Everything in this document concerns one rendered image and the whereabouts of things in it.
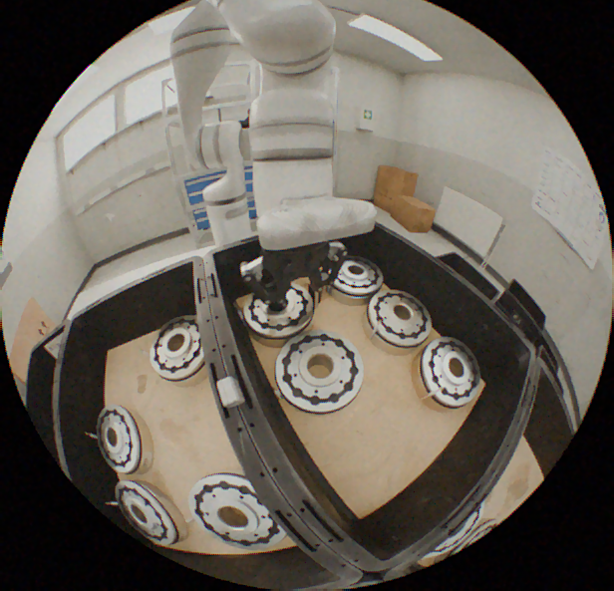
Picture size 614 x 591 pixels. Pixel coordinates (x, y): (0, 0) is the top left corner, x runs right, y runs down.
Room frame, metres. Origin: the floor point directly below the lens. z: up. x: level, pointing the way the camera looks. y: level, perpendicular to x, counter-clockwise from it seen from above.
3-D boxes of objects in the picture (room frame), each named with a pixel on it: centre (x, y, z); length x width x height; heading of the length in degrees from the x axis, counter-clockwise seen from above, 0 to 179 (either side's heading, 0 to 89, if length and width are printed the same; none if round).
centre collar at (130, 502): (-0.18, 0.19, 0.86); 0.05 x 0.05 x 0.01
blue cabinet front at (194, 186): (1.75, 0.85, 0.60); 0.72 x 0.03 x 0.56; 110
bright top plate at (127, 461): (-0.08, 0.25, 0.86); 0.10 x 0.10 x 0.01
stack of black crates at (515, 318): (0.31, -1.38, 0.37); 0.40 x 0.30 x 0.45; 20
